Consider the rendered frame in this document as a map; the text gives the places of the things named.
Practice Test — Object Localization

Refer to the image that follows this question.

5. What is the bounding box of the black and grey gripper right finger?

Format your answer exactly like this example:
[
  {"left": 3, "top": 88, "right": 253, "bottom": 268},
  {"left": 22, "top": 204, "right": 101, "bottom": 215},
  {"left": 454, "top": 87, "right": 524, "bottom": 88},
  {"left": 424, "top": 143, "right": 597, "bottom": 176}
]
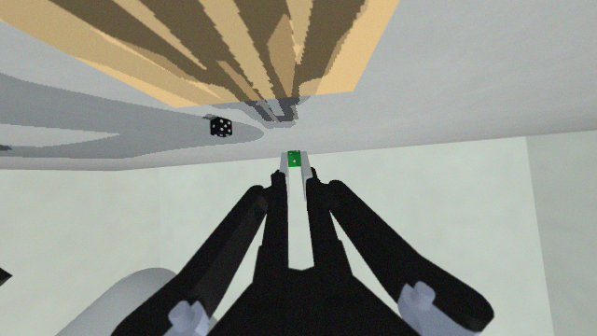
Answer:
[{"left": 300, "top": 151, "right": 494, "bottom": 336}]

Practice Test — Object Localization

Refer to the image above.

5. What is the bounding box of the black die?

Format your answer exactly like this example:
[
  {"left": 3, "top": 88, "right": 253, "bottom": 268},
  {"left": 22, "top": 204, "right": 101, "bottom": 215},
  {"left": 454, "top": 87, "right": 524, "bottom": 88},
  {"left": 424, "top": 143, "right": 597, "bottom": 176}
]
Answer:
[{"left": 210, "top": 117, "right": 232, "bottom": 137}]

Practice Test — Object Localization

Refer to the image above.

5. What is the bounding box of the green die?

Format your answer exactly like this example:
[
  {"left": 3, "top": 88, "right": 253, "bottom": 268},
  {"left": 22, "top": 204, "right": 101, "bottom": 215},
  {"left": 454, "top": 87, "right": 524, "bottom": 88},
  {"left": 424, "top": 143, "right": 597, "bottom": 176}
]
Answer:
[{"left": 287, "top": 150, "right": 301, "bottom": 167}]

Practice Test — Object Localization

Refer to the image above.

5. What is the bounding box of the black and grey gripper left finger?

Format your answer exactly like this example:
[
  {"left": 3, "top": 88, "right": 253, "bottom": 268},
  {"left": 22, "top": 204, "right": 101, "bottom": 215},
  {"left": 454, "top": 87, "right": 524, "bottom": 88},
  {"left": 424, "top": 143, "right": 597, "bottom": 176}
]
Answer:
[{"left": 110, "top": 152, "right": 289, "bottom": 336}]

